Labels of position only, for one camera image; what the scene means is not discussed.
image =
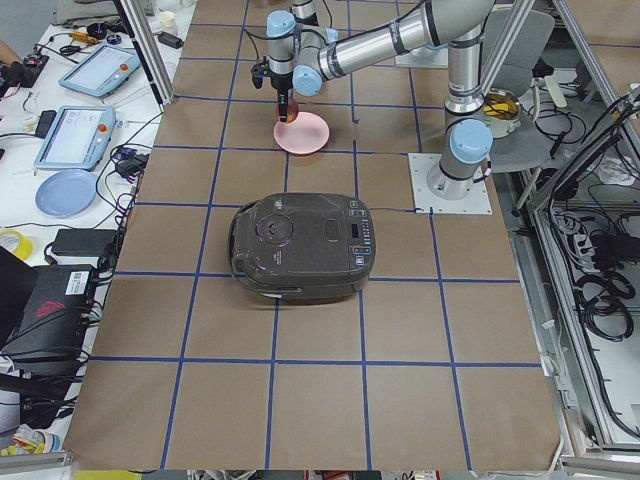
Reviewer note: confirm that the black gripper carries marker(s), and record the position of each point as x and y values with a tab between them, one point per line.
282	94

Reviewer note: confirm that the red apple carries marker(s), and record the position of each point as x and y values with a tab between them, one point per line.
293	111

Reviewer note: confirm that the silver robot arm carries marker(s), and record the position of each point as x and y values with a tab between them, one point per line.
304	11
302	55

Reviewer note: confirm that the pink plate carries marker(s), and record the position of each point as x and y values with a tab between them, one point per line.
307	134

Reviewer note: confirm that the light blue plate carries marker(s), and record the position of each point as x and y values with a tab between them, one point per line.
66	193

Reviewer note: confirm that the black power adapter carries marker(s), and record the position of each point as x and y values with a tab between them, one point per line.
170	40

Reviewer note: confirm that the dark grey rice cooker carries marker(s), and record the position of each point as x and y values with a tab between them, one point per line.
302	246

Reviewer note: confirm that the white cup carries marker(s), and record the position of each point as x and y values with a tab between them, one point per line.
168	23

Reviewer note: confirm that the blue teach pendant far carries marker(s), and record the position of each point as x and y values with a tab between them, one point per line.
102	72

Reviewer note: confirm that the blue teach pendant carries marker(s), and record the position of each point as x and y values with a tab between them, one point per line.
78	138
102	72

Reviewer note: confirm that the blue teach pendant near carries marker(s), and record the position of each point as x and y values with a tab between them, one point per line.
78	138

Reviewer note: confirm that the steel pot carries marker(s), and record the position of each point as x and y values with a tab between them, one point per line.
502	113

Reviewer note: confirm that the black power brick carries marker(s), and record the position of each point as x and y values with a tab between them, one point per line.
82	242

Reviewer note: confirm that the grey chair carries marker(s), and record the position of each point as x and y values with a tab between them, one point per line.
522	148

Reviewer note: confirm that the yellow tape roll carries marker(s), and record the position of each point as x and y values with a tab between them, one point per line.
16	243

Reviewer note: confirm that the black computer box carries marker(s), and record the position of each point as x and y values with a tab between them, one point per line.
56	316

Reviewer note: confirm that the aluminium frame post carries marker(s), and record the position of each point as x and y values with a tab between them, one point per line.
145	45

